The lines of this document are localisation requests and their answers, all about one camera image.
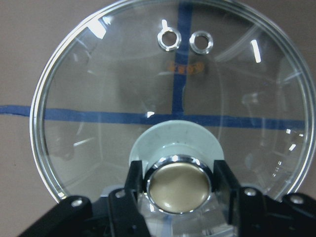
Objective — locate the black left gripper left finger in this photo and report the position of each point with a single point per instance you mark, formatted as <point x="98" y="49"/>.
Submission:
<point x="125" y="218"/>

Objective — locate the glass pot lid with knob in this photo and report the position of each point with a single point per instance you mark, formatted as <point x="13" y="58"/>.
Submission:
<point x="176" y="84"/>

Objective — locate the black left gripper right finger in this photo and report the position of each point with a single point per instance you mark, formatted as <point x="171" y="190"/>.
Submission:
<point x="243" y="207"/>

